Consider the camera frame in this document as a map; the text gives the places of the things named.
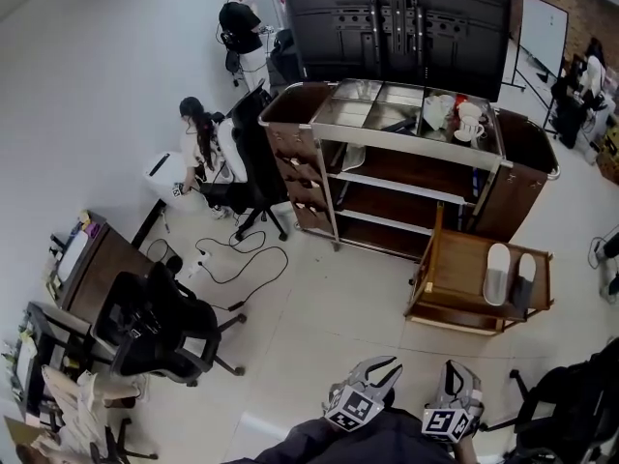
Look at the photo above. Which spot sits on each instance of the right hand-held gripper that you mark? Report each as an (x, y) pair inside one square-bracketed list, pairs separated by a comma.
[(447, 423)]

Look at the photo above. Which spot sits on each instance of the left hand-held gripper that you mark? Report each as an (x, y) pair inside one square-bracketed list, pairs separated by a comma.
[(353, 406)]

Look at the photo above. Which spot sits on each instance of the small wooden shelf stand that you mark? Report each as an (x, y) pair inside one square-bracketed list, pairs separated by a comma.
[(454, 269)]

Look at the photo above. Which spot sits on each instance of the white and dark grey slipper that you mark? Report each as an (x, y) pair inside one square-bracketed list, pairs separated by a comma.
[(525, 281)]

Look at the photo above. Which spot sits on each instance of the person's right forearm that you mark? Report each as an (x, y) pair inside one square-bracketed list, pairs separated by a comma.
[(464, 454)]

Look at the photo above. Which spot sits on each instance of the person's dark clothed body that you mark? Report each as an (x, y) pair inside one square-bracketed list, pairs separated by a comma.
[(377, 440)]

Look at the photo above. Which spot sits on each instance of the black padded office chair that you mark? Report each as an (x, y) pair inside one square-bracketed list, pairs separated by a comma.
[(566, 404)]

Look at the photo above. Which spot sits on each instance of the wooden and metal service cart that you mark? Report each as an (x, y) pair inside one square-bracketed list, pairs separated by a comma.
[(387, 186)]

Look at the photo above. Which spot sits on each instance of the white power strip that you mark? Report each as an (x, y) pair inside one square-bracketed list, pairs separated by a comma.
[(199, 264)]

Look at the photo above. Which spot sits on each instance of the black mesh office chair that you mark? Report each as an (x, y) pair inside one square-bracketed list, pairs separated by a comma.
[(159, 327)]

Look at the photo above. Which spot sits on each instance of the black flat bar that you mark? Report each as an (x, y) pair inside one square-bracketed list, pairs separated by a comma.
[(399, 124)]

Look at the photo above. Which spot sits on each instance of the white cup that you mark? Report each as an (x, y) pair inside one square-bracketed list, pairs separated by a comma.
[(469, 128)]

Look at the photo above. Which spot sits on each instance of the white crumpled bag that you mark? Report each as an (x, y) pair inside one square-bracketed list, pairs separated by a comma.
[(439, 111)]

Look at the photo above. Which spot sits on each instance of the white chair backrest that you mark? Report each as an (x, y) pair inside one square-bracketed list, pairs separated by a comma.
[(231, 150)]

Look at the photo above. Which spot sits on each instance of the black chair base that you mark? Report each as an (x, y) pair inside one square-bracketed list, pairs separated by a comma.
[(121, 445)]

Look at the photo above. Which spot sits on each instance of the yellow box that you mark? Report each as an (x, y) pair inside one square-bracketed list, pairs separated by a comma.
[(610, 150)]

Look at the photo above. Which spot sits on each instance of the black table leg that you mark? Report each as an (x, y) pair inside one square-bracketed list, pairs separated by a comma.
[(147, 223)]

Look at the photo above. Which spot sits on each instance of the red small container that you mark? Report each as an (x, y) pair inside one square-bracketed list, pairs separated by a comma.
[(461, 98)]

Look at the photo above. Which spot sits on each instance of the black swivel chair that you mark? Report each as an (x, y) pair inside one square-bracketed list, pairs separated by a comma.
[(569, 114)]

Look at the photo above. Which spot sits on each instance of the dark wooden desk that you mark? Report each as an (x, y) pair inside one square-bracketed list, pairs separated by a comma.
[(106, 264)]

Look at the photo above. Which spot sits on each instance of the white round appliance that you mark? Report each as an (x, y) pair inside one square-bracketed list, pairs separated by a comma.
[(162, 172)]

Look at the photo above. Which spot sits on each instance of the beige cloth bag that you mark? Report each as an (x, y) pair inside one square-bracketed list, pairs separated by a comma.
[(82, 399)]

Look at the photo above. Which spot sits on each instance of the purple small object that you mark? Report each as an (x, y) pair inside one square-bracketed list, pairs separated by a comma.
[(93, 230)]

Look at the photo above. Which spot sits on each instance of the black bag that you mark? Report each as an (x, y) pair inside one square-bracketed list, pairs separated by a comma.
[(284, 56)]

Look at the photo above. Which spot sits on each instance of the white laptop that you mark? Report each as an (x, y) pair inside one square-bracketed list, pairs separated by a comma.
[(71, 256)]

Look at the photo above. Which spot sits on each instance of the black side table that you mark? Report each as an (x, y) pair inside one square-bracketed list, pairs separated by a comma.
[(48, 336)]

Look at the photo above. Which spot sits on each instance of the large black display panel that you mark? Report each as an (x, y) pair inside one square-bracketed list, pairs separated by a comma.
[(387, 27)]

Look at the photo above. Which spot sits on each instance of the whiteboard on black stand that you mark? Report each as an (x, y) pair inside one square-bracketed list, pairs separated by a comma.
[(544, 32)]

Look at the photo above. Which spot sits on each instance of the cardboard box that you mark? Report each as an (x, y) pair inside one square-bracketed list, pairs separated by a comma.
[(24, 435)]

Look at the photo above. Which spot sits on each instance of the white cabinet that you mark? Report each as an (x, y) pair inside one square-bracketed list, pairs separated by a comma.
[(271, 10)]

